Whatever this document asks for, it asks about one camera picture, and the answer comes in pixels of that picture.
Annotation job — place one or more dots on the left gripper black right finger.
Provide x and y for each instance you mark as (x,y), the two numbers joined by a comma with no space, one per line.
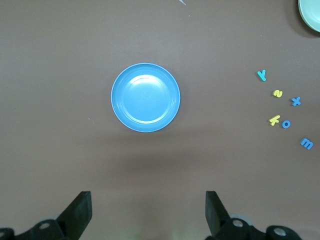
(215,217)

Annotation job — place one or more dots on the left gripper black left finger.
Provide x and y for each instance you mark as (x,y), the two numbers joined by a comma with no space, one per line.
(75,215)

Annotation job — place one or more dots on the yellow foam letter k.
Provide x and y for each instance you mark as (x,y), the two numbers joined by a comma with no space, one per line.
(273,120)

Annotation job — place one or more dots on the yellow foam letter z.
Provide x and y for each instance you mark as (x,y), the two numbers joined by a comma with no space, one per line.
(277,93)

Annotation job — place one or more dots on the teal foam letter y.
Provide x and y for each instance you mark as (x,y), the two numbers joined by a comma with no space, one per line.
(262,77)

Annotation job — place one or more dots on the blue foam letter o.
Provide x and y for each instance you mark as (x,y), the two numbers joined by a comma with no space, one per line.
(283,125)

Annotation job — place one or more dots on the blue foam letter m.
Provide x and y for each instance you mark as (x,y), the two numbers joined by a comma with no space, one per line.
(303,141)

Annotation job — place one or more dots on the blue round plate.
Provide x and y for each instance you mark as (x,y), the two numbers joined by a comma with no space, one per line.
(145,100)

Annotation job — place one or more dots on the blue foam letter x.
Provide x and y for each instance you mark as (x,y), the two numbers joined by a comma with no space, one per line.
(296,101)

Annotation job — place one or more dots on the grey paper scrap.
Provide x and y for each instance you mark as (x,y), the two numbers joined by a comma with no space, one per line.
(183,2)

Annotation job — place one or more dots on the pale green round plate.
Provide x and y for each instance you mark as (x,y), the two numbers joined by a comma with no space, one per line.
(312,12)

